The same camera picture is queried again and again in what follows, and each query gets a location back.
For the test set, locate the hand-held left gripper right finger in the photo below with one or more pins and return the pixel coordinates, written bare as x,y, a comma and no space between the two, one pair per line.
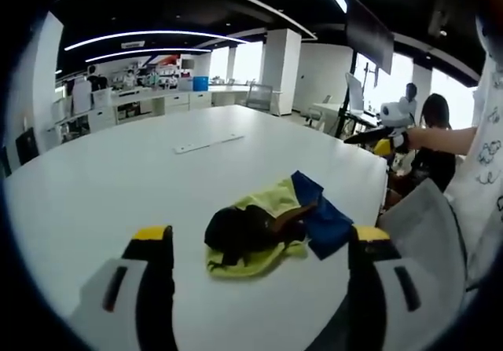
385,304

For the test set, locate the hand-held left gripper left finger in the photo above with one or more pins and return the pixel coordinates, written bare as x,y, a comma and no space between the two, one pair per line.
125,300

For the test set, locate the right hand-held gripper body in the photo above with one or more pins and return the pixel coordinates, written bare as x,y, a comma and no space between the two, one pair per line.
397,114

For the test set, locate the yellow black blue garment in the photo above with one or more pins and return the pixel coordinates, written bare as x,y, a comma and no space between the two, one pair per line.
255,205

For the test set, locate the white desk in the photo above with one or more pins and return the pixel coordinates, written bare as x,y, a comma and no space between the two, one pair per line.
334,112

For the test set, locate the white monitor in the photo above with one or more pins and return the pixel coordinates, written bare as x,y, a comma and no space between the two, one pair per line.
355,92

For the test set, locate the black hanging screen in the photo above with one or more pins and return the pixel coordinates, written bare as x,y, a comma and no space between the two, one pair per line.
369,37

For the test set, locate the grey chair backrest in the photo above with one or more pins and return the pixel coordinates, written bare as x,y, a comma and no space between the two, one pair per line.
424,225

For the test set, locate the person's white printed shirt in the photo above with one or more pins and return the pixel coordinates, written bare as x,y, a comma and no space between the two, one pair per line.
481,151

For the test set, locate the grey mesh office chair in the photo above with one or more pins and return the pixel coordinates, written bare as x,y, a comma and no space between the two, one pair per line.
259,96

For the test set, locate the white table socket panel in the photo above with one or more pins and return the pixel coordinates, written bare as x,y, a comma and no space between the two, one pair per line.
208,143

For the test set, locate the blue storage box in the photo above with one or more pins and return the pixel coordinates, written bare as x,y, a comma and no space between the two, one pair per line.
200,83

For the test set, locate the black chair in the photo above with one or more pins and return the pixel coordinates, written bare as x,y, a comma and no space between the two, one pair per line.
26,147

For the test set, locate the white cabinet counter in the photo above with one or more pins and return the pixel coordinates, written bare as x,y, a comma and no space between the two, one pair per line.
157,101

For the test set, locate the long ceiling light strip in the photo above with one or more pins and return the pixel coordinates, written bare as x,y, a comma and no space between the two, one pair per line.
157,35

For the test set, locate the short ceiling light strip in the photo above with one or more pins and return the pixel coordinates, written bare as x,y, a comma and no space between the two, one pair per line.
145,52

